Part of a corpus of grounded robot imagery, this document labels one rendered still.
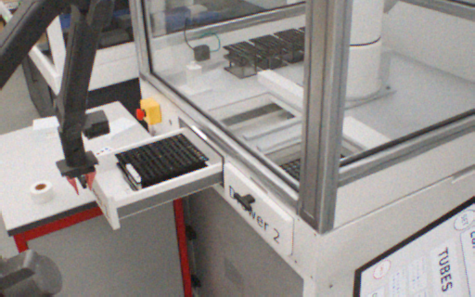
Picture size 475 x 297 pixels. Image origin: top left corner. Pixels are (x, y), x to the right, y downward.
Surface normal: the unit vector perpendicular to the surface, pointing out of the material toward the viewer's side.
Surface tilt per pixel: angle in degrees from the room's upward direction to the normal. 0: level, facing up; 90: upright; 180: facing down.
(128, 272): 90
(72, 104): 109
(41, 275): 63
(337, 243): 90
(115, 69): 90
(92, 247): 90
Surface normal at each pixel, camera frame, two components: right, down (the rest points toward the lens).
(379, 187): 0.44, 0.45
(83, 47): 0.40, 0.81
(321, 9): -0.89, 0.30
